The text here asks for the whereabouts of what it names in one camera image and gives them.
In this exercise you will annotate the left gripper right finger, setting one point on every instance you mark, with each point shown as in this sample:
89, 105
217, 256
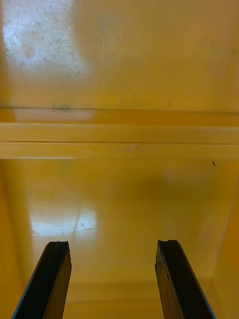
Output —
179, 286

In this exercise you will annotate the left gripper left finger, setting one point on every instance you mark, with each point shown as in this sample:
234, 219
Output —
47, 286

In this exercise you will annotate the yellow-orange plastic bin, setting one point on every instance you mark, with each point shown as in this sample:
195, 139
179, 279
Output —
149, 62
124, 199

